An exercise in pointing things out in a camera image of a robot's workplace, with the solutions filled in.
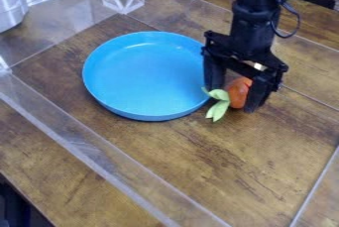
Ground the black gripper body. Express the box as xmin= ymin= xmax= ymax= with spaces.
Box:
xmin=201 ymin=3 xmax=287 ymax=79

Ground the blue round tray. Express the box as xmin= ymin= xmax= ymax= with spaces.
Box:
xmin=83 ymin=31 xmax=208 ymax=121

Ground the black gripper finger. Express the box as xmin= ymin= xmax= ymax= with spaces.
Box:
xmin=244 ymin=70 xmax=282 ymax=113
xmin=203 ymin=51 xmax=226 ymax=91

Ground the clear acrylic enclosure panel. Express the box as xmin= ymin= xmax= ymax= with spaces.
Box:
xmin=0 ymin=57 xmax=231 ymax=227

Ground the black cable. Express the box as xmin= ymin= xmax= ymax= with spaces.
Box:
xmin=268 ymin=0 xmax=302 ymax=40

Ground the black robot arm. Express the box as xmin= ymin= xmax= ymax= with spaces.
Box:
xmin=201 ymin=0 xmax=288 ymax=113

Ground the orange toy carrot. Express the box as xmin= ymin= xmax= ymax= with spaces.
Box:
xmin=203 ymin=76 xmax=252 ymax=122

